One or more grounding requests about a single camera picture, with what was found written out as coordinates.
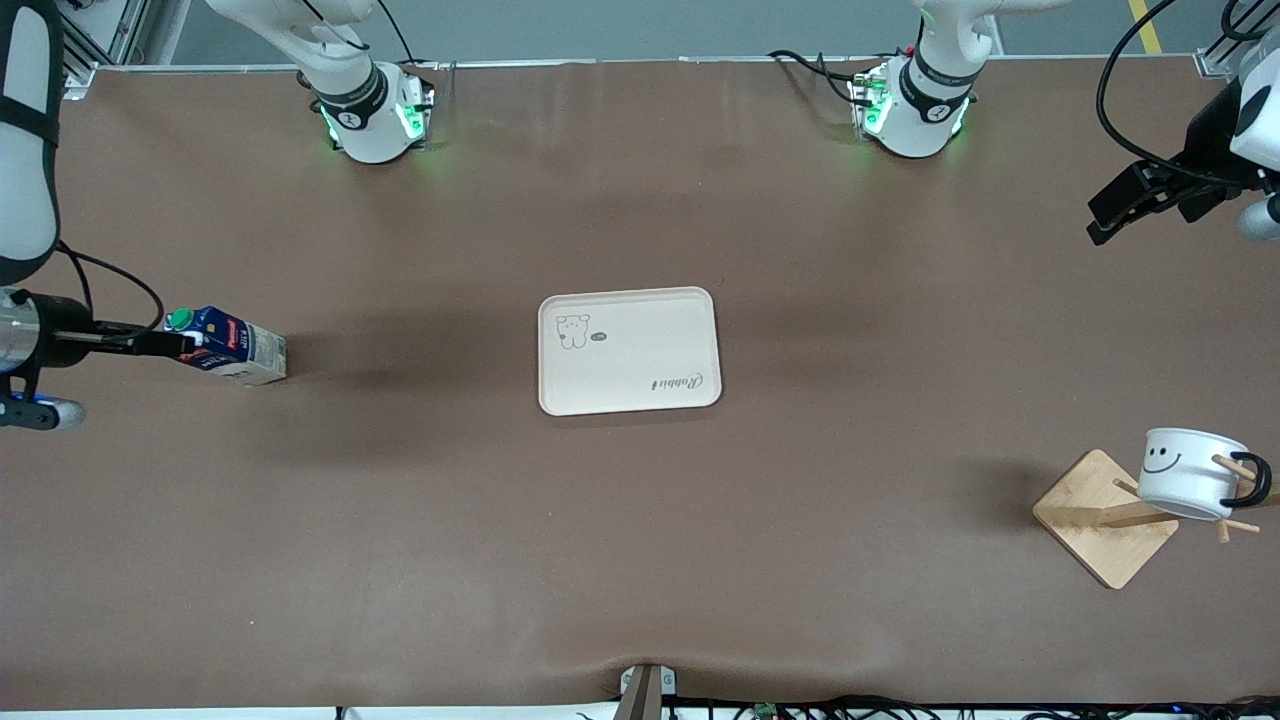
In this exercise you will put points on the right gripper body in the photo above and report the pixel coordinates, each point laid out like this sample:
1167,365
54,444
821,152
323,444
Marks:
62,331

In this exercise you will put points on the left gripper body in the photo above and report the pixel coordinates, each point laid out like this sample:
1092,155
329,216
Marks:
1203,133

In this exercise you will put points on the blue white milk carton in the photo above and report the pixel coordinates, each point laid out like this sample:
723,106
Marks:
245,350

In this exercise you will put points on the white smiley face cup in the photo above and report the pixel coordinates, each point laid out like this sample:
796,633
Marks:
1185,480

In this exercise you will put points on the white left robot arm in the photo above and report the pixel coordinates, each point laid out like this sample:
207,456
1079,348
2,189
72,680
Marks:
915,115

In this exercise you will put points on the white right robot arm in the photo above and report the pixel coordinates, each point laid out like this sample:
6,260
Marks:
365,120

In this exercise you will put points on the wooden cup rack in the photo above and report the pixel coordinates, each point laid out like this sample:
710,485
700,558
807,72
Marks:
1090,520

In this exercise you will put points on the brown table mat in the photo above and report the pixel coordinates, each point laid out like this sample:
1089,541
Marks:
300,500

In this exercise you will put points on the cream plastic tray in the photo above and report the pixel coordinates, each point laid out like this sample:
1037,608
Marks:
640,360

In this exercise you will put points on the aluminium frame strut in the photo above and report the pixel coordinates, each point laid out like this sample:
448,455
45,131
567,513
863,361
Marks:
1215,55
100,30

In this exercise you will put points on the metal table edge bracket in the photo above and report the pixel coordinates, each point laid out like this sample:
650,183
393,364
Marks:
645,695

